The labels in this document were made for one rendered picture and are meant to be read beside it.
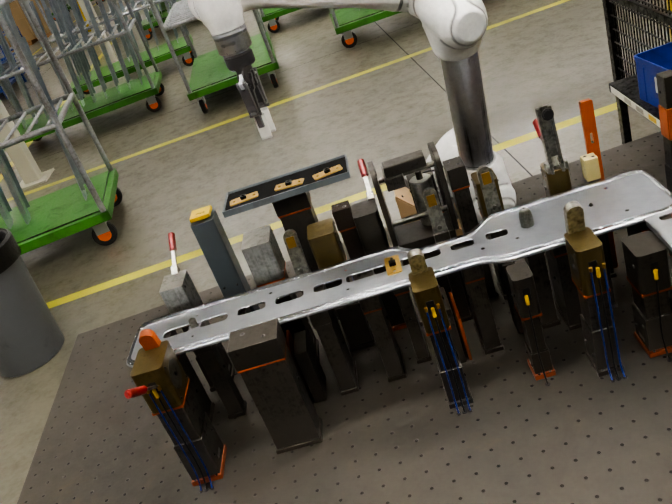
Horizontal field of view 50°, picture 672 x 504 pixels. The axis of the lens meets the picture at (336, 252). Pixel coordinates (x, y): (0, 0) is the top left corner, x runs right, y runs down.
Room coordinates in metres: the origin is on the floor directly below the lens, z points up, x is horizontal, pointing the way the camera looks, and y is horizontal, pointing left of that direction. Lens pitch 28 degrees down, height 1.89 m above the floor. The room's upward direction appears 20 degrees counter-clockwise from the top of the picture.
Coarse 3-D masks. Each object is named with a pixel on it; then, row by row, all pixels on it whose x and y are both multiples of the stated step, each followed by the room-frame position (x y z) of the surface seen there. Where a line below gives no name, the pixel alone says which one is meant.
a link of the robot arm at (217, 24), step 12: (204, 0) 1.85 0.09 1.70; (216, 0) 1.84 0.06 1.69; (228, 0) 1.85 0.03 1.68; (204, 12) 1.85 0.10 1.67; (216, 12) 1.84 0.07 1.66; (228, 12) 1.84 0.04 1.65; (240, 12) 1.87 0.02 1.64; (204, 24) 1.90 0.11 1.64; (216, 24) 1.85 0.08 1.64; (228, 24) 1.84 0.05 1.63; (240, 24) 1.86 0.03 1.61
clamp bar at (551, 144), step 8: (536, 112) 1.65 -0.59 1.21; (544, 112) 1.61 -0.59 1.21; (552, 112) 1.61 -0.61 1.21; (544, 120) 1.64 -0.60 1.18; (552, 120) 1.63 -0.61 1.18; (544, 128) 1.64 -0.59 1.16; (552, 128) 1.63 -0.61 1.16; (544, 136) 1.63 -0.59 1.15; (552, 136) 1.63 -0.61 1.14; (544, 144) 1.63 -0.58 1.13; (552, 144) 1.63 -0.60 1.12; (552, 152) 1.63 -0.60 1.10; (560, 152) 1.62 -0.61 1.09; (560, 160) 1.61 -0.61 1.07; (552, 168) 1.62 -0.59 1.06
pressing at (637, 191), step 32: (576, 192) 1.57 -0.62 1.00; (608, 192) 1.51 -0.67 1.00; (640, 192) 1.46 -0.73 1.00; (480, 224) 1.58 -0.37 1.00; (512, 224) 1.53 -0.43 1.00; (544, 224) 1.47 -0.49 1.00; (608, 224) 1.38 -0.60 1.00; (384, 256) 1.60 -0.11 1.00; (448, 256) 1.49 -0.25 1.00; (480, 256) 1.44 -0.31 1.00; (512, 256) 1.40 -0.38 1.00; (256, 288) 1.67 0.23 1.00; (288, 288) 1.62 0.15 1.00; (352, 288) 1.51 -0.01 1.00; (384, 288) 1.46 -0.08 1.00; (160, 320) 1.70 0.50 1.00; (224, 320) 1.58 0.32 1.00; (256, 320) 1.52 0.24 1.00; (288, 320) 1.48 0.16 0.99
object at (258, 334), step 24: (240, 336) 1.43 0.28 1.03; (264, 336) 1.39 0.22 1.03; (240, 360) 1.38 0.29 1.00; (264, 360) 1.38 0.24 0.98; (288, 360) 1.40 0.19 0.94; (264, 384) 1.38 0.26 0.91; (288, 384) 1.38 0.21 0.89; (264, 408) 1.39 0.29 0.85; (288, 408) 1.38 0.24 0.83; (312, 408) 1.42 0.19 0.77; (288, 432) 1.38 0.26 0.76; (312, 432) 1.38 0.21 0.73
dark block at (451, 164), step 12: (444, 168) 1.74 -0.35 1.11; (456, 168) 1.69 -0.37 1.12; (456, 180) 1.69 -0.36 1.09; (468, 180) 1.69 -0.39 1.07; (456, 192) 1.70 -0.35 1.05; (468, 192) 1.70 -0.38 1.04; (456, 204) 1.72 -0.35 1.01; (468, 204) 1.70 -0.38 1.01; (468, 216) 1.70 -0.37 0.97; (468, 228) 1.70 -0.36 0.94; (492, 288) 1.70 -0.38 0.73
